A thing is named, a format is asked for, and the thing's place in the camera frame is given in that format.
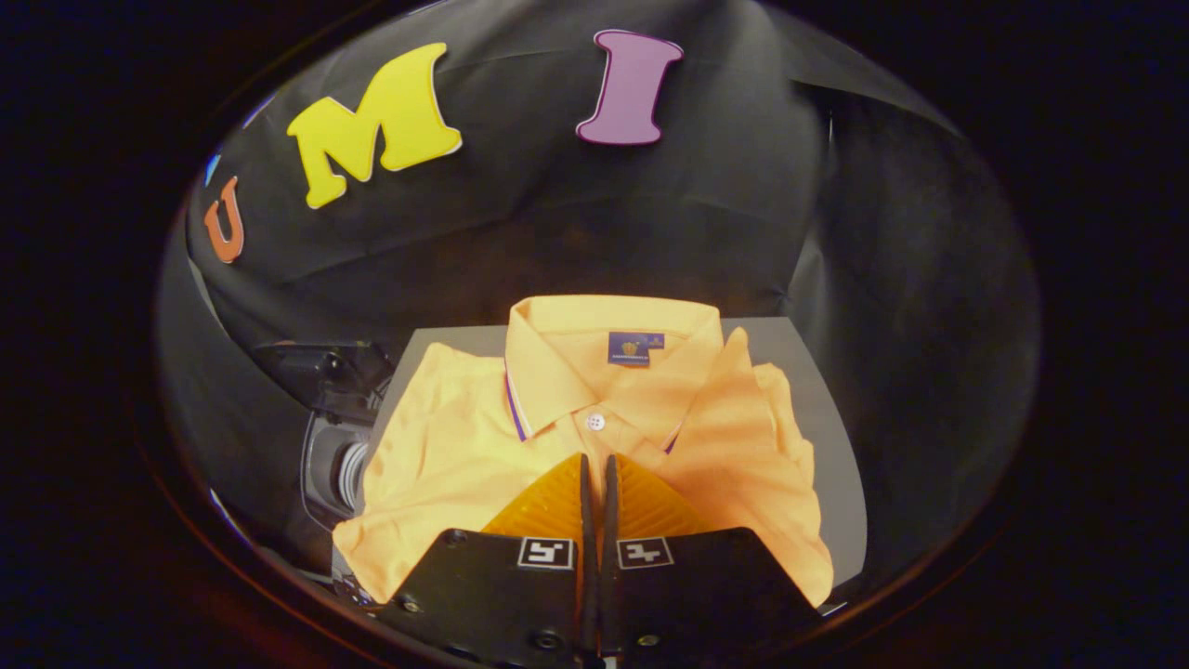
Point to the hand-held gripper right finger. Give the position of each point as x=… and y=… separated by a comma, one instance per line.
x=697, y=585

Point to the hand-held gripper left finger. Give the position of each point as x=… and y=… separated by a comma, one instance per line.
x=502, y=595

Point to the orange polo shirt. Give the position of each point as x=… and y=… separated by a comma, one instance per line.
x=446, y=465

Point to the dark glass washing machine lid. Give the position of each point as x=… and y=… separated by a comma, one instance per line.
x=316, y=367

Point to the grey cabinet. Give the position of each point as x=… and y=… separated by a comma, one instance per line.
x=827, y=446

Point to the black backdrop cloth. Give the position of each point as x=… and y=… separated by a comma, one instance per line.
x=557, y=214

